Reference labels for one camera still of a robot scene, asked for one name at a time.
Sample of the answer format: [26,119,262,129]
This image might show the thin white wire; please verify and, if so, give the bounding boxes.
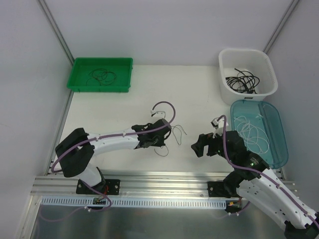
[234,115,271,155]

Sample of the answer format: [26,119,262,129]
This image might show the black ribbon cable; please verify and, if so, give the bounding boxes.
[233,67,255,95]

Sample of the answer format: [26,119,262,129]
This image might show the thin black wire loop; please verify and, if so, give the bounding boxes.
[86,68,109,87]

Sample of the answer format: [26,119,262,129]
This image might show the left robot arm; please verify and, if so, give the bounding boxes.
[55,119,171,194]

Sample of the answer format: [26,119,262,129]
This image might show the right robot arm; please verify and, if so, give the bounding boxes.
[191,131,319,239]

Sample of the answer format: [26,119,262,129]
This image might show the teal transparent plastic bin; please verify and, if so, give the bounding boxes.
[230,100,289,169]

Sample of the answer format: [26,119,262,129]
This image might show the white plastic basin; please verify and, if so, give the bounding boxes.
[218,48,278,105]

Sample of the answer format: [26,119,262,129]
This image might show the green plastic tray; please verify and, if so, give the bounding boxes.
[67,57,133,93]

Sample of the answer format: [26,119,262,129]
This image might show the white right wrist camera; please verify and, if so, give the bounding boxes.
[211,118,229,137]

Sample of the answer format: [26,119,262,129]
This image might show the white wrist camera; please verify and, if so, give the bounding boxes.
[211,118,229,137]
[151,110,166,118]

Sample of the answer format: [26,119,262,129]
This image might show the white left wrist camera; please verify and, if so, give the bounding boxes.
[151,110,166,118]

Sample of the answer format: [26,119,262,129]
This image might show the aluminium mounting rail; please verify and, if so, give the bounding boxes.
[30,170,229,199]

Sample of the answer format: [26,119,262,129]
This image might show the white slotted cable duct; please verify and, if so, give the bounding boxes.
[41,196,226,210]

